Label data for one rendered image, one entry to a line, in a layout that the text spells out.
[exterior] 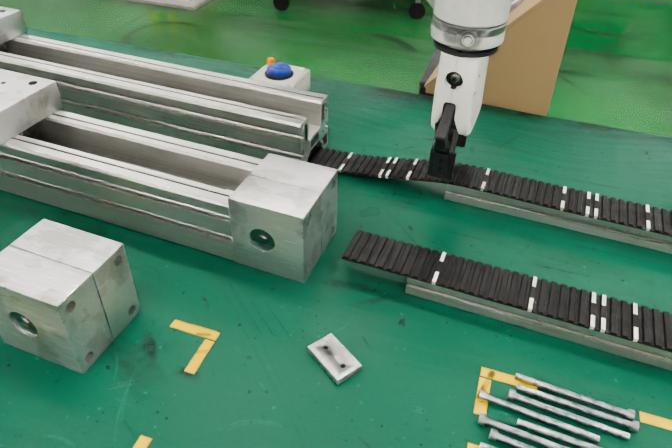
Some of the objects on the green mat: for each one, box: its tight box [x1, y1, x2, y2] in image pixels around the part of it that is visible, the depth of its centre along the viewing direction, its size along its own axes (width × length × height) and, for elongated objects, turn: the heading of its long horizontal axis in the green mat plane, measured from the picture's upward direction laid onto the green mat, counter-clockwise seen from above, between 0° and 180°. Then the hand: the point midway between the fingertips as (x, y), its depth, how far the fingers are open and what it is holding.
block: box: [0, 219, 141, 374], centre depth 59 cm, size 10×11×10 cm
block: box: [228, 153, 338, 283], centre depth 69 cm, size 9×12×10 cm
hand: (448, 152), depth 77 cm, fingers open, 8 cm apart
